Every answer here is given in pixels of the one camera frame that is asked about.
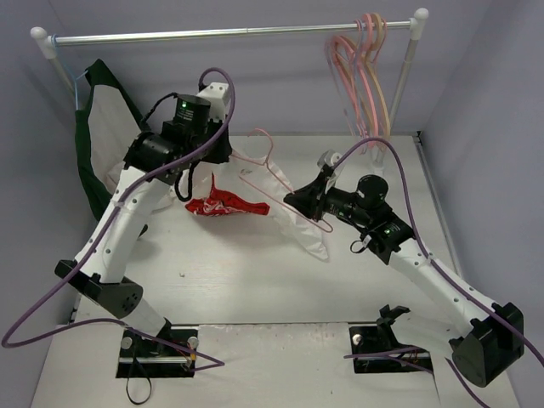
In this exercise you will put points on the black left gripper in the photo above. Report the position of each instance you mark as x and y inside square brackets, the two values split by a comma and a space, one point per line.
[219, 149]

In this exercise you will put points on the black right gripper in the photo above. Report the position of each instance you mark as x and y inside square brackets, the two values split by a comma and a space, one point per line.
[317, 198]

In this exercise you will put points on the white t-shirt red logo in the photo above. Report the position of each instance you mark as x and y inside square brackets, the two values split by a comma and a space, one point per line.
[217, 191]

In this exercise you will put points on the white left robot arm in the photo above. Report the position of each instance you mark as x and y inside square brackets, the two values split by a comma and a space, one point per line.
[154, 162]

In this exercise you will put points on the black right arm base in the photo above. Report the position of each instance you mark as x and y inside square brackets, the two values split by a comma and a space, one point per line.
[376, 350]

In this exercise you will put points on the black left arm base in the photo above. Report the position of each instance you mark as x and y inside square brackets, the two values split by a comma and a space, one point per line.
[141, 358]

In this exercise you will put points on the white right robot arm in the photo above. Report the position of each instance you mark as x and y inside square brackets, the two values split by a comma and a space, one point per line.
[483, 339]

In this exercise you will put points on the green and white hanging shirt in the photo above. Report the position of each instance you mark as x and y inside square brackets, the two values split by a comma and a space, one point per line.
[106, 126]

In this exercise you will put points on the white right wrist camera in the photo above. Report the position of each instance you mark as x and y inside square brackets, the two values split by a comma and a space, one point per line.
[328, 161]

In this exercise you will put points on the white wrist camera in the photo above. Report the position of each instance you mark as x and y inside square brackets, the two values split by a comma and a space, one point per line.
[328, 161]
[219, 95]

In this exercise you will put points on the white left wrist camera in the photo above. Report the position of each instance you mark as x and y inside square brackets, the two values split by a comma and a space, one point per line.
[219, 95]

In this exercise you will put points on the pink hanger on rail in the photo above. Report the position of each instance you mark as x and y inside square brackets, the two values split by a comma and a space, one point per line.
[373, 102]

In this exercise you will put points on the blue wire hanger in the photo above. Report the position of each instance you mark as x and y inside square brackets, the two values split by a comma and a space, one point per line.
[76, 80]

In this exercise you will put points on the silver clothes rail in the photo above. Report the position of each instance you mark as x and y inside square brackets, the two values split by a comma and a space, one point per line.
[49, 44]

